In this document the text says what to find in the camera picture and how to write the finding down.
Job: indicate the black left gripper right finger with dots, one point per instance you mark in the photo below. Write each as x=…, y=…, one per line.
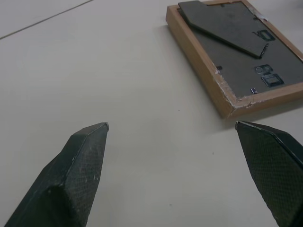
x=272, y=165

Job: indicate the wooden picture frame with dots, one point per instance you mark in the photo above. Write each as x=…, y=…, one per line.
x=225, y=61

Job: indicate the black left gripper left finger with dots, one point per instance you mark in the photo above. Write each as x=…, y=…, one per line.
x=71, y=179

